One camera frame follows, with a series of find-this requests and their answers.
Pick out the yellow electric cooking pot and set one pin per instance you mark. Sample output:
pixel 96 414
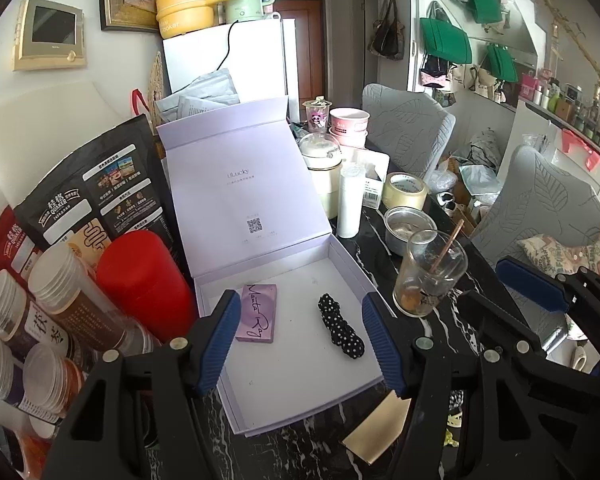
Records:
pixel 185 7

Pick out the red canister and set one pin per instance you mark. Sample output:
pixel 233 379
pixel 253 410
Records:
pixel 140 280

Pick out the row of bottles on shelf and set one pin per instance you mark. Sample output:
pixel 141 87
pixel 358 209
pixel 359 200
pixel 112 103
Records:
pixel 575 105

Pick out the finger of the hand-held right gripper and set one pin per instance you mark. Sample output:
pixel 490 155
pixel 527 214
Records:
pixel 500 325
pixel 527 285

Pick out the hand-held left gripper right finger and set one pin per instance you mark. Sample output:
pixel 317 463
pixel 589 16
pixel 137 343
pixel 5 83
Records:
pixel 382 347

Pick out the black polka-dot scrunchie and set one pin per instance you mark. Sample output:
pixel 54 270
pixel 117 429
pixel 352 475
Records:
pixel 340 327

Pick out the wall intercom panel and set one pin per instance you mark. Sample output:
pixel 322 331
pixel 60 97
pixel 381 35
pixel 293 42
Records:
pixel 50 30

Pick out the white foam board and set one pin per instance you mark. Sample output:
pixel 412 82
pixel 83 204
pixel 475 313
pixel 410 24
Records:
pixel 40 125

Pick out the clear jar brown contents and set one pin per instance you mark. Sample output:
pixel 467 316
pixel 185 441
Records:
pixel 80 300

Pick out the wooden stir stick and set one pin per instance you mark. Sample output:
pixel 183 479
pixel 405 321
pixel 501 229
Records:
pixel 447 245

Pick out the red oat bag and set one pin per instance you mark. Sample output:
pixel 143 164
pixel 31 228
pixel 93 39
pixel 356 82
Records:
pixel 5 245

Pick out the clear jar dark label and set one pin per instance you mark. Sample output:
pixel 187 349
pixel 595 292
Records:
pixel 20 315

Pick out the clear cup panda print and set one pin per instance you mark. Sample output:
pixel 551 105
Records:
pixel 317 117

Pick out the black white checked scrunchie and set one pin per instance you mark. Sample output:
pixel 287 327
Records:
pixel 456 402

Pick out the white refrigerator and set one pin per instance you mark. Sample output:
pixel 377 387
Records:
pixel 260 55

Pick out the gold cardboard box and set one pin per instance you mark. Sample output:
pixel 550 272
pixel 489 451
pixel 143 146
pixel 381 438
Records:
pixel 375 430

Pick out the clear jar orange contents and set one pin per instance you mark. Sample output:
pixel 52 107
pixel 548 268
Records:
pixel 55 377

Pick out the cream mini cooker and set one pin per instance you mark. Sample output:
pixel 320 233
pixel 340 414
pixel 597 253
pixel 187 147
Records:
pixel 325 175

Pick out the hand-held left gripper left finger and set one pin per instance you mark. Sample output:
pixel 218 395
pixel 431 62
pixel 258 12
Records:
pixel 220 342

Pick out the brown wooden door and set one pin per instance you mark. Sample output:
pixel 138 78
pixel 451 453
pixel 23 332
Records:
pixel 307 50

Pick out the grey mailer bags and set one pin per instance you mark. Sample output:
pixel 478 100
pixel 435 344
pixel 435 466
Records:
pixel 205 95

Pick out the metal bowl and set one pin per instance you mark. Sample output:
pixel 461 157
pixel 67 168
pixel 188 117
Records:
pixel 405 235

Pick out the lavender gift box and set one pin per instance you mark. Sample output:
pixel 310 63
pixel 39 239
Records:
pixel 230 175

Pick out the clear jar purple label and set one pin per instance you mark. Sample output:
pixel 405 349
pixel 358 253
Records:
pixel 0 370

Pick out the woven straw mat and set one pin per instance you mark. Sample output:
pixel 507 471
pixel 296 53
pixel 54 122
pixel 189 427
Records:
pixel 156 80

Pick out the grey leaf-pattern chair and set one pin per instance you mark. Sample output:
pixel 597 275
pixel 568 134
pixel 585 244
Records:
pixel 405 125
pixel 550 200

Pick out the black oat bag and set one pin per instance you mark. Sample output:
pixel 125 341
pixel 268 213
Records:
pixel 110 180

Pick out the brown handbag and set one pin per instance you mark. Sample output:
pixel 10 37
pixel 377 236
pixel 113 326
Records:
pixel 387 35

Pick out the white plastic bag roll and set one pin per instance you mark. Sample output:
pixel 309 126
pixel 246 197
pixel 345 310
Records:
pixel 350 200

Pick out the patterned cushion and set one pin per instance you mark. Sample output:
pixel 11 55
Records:
pixel 555 250

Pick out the small white carton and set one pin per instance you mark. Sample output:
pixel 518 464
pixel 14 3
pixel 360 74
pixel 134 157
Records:
pixel 375 180

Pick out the clear tape roll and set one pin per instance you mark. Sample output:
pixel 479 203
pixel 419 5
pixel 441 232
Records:
pixel 405 192

